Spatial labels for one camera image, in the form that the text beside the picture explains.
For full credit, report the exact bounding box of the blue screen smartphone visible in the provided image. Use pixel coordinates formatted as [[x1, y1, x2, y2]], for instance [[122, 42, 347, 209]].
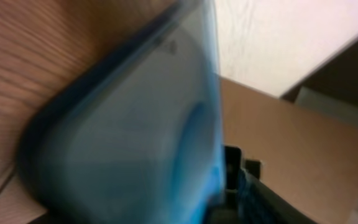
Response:
[[17, 1, 224, 223]]

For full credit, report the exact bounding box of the brown cardboard panel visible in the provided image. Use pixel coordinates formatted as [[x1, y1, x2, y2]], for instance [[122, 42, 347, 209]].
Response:
[[221, 79, 358, 223]]

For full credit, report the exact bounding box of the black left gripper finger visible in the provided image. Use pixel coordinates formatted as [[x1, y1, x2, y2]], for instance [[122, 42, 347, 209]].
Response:
[[206, 146, 316, 224]]

